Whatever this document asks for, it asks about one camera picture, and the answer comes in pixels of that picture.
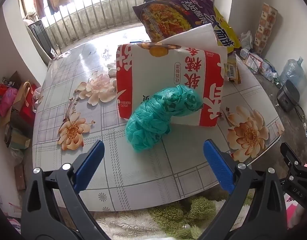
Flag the green and white fluffy robe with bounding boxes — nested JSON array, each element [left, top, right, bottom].
[[96, 195, 254, 240]]

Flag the red and white snack bag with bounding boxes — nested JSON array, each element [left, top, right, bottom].
[[116, 23, 228, 128]]

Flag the small yellow barcode box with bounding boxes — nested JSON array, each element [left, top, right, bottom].
[[223, 52, 242, 84]]

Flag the black rice cooker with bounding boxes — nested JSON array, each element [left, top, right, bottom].
[[277, 79, 301, 112]]

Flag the green plastic bag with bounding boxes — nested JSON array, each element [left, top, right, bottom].
[[125, 84, 204, 153]]

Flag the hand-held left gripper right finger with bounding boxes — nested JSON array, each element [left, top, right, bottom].
[[203, 139, 287, 240]]

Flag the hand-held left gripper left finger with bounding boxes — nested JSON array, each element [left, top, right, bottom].
[[20, 140, 111, 240]]

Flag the green cardboard box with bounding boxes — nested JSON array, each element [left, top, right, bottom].
[[6, 127, 31, 149]]

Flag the packet with red wires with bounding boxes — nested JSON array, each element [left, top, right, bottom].
[[245, 52, 265, 73]]

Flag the metal balcony railing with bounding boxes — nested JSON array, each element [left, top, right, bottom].
[[42, 0, 149, 53]]

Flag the yellow snack packet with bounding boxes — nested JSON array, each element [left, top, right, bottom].
[[213, 6, 242, 54]]

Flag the white plastic bag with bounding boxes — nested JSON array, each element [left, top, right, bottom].
[[238, 31, 254, 53]]

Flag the black slatted panel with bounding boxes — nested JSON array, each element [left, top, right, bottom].
[[27, 21, 53, 64]]

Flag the tall patterned box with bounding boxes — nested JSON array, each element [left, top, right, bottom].
[[253, 3, 278, 54]]

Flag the crumpled clear plastic wrappers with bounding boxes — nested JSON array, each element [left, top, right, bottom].
[[261, 60, 279, 82]]

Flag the purple noodle packet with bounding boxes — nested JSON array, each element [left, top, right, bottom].
[[132, 0, 216, 43]]

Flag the black power cable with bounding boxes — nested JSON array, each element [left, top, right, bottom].
[[295, 104, 307, 132]]

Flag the black printed bag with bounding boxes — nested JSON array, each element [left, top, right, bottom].
[[2, 71, 22, 88]]

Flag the clear water jug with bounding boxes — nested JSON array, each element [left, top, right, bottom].
[[279, 57, 304, 87]]

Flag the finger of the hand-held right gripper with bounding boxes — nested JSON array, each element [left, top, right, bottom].
[[280, 142, 307, 207]]

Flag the red gift bag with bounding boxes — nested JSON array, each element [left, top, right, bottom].
[[18, 82, 38, 125]]

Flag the pink plastic bag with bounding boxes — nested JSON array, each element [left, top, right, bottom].
[[0, 87, 17, 117]]

